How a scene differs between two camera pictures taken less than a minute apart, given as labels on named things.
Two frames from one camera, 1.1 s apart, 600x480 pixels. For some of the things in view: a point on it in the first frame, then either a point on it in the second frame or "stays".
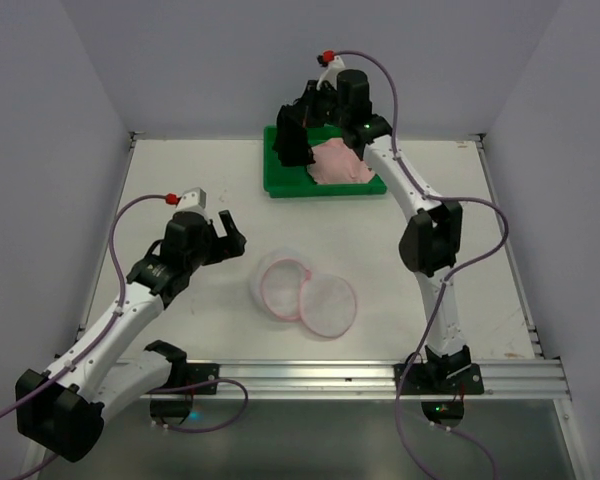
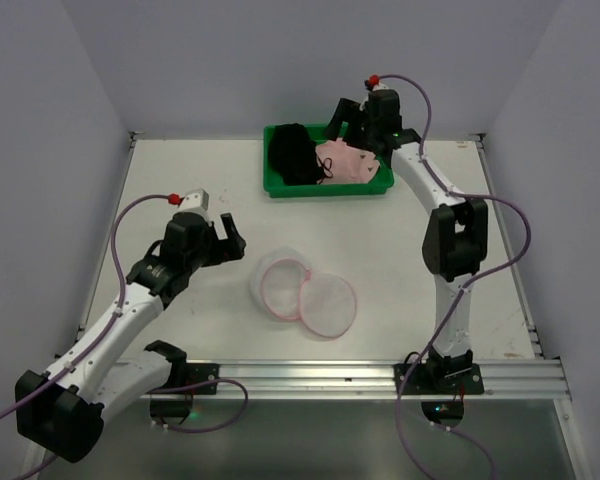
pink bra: x=335 y=163 stays
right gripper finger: x=296 y=113 -> x=344 y=112
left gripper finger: x=233 y=234 stays
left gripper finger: x=235 y=246 stays
